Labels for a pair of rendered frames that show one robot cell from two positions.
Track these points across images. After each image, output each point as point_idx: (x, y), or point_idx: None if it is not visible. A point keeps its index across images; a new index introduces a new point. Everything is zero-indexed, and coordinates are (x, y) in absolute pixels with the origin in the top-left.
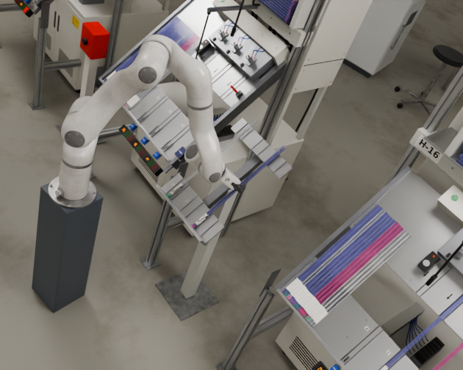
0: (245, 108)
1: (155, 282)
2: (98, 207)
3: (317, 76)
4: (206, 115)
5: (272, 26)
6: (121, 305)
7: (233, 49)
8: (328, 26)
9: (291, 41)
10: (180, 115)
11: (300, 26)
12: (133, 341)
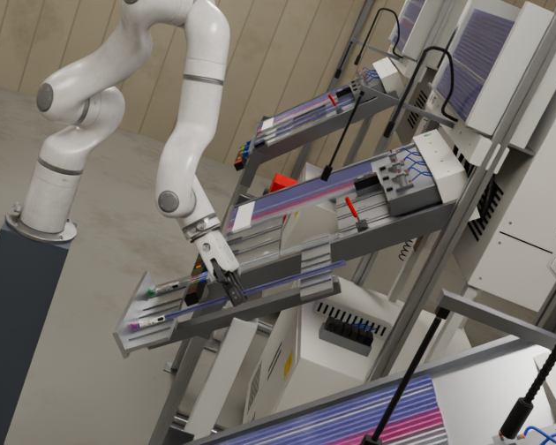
0: (364, 253)
1: None
2: (56, 263)
3: (533, 279)
4: (196, 93)
5: (457, 145)
6: None
7: (394, 176)
8: None
9: (467, 155)
10: (274, 244)
11: (485, 128)
12: None
